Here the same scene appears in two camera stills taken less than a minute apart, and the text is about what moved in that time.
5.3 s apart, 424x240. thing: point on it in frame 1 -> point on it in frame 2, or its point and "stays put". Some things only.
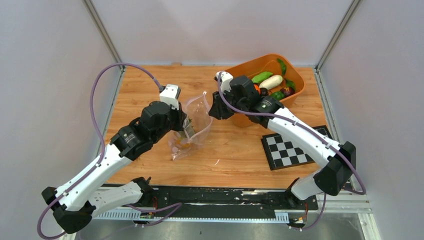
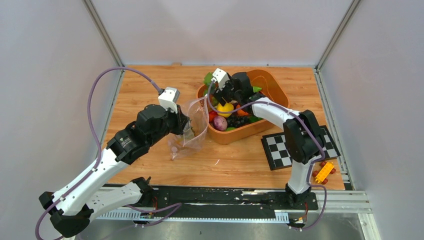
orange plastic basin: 267,63 -> 270,92
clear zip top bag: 196,128 stays put
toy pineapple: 183,138 stays put
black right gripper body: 240,104 stays put
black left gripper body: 175,123 stays put
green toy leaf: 283,66 -> 207,79
